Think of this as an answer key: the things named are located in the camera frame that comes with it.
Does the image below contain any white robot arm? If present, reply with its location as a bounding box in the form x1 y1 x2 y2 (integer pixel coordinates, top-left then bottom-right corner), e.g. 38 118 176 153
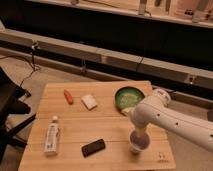
130 89 213 152

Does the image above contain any green ceramic bowl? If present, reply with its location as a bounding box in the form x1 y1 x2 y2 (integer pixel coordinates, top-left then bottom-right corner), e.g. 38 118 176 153
114 86 145 111

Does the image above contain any black smartphone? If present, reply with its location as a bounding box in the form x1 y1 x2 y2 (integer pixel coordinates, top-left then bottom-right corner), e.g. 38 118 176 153
81 139 106 157

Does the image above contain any white sponge block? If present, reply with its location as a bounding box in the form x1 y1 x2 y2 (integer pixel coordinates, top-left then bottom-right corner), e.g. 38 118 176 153
81 94 97 110

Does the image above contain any wooden table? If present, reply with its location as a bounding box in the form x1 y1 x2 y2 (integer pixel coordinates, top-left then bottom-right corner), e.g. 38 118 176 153
18 81 176 171

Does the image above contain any orange carrot toy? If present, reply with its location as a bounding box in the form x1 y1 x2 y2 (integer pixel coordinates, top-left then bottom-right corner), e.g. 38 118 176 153
64 90 73 105

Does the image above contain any white tube with cap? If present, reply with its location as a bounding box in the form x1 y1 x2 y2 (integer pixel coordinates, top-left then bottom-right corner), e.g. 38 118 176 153
44 116 59 156

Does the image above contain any black chair base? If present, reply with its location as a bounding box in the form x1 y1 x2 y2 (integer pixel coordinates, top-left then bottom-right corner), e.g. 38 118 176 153
0 67 35 163

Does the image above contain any black floor cable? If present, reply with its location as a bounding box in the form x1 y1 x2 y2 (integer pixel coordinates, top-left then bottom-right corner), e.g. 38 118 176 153
0 39 43 88

